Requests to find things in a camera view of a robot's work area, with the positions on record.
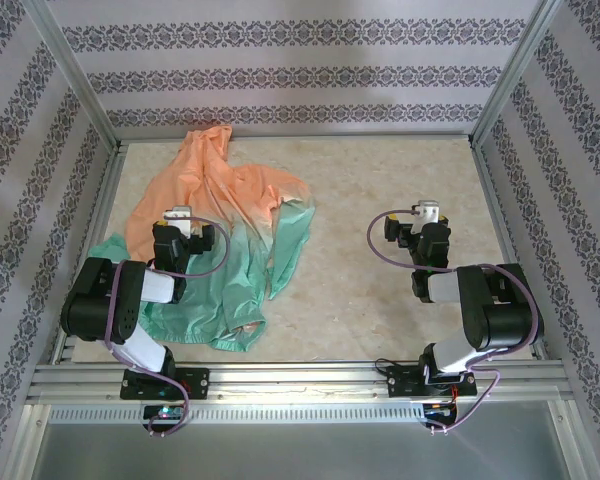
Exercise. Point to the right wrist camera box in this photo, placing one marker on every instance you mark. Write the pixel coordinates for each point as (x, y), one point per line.
(428, 211)

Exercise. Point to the small controller circuit board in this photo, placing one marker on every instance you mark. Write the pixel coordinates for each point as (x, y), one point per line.
(440, 412)
(164, 414)

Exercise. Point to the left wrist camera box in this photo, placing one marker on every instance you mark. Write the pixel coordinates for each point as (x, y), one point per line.
(180, 215)

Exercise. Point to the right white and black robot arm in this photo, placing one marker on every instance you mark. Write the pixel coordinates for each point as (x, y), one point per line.
(505, 315)

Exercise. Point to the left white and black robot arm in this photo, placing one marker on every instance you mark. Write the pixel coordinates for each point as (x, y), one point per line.
(100, 300)

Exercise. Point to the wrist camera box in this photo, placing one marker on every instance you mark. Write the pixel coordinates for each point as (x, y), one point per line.
(428, 211)
(180, 215)

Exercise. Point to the long aluminium mounting rail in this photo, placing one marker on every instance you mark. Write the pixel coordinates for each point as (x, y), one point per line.
(300, 382)

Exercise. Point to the thin aluminium wall rail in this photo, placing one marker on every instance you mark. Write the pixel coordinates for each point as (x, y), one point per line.
(355, 135)

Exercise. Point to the grey metal panel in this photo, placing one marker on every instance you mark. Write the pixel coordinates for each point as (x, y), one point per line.
(300, 455)

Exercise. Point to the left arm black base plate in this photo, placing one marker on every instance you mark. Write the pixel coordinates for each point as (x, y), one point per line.
(197, 382)

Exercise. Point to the orange and green zip jacket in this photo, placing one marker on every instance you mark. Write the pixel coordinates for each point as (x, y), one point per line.
(260, 210)

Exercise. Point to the aluminium frame corner post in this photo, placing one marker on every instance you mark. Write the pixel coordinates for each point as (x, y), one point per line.
(517, 75)
(77, 75)

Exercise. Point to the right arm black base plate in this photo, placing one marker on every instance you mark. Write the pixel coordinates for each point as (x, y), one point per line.
(402, 385)

